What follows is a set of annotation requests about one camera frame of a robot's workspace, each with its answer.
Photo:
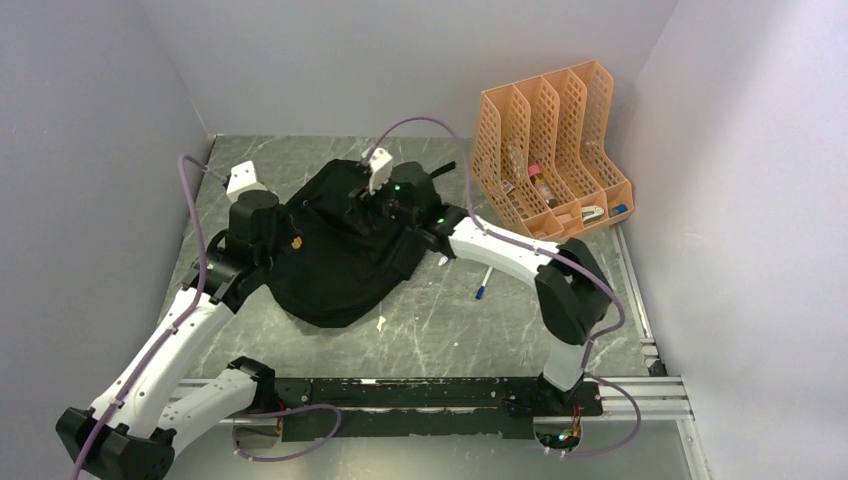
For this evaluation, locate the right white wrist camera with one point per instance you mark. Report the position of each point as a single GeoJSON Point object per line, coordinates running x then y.
{"type": "Point", "coordinates": [378, 164]}

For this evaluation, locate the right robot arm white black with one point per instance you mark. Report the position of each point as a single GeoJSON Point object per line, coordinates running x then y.
{"type": "Point", "coordinates": [572, 293]}

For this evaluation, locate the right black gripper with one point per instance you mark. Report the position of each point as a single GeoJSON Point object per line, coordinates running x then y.
{"type": "Point", "coordinates": [361, 202]}

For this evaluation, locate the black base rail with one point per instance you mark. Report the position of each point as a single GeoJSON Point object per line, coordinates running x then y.
{"type": "Point", "coordinates": [322, 419]}

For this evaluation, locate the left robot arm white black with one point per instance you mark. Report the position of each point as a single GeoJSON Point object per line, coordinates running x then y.
{"type": "Point", "coordinates": [132, 431]}

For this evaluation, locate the pink capped bottle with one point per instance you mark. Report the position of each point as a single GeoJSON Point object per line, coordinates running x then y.
{"type": "Point", "coordinates": [541, 185]}

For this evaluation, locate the silver stapler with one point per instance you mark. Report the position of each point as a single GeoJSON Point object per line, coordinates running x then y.
{"type": "Point", "coordinates": [591, 214]}

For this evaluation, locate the orange plastic file organizer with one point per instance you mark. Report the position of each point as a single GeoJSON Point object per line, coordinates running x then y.
{"type": "Point", "coordinates": [559, 121]}

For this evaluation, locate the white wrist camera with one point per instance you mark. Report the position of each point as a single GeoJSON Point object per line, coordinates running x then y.
{"type": "Point", "coordinates": [378, 164]}
{"type": "Point", "coordinates": [243, 178]}

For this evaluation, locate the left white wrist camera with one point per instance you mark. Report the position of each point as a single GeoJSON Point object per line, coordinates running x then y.
{"type": "Point", "coordinates": [243, 178]}

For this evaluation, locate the aluminium frame rail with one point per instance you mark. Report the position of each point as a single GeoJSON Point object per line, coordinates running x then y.
{"type": "Point", "coordinates": [662, 401]}

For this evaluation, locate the blue capped white pen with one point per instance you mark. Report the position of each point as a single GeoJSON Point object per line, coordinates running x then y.
{"type": "Point", "coordinates": [483, 284]}

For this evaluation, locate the black student backpack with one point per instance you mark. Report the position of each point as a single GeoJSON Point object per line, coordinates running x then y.
{"type": "Point", "coordinates": [339, 272]}

